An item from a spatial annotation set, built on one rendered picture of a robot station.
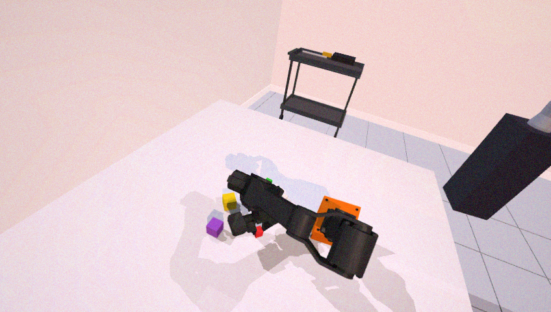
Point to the red block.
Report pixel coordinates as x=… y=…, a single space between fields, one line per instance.
x=259 y=232

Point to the purple cube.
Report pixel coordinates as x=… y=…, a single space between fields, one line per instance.
x=215 y=227

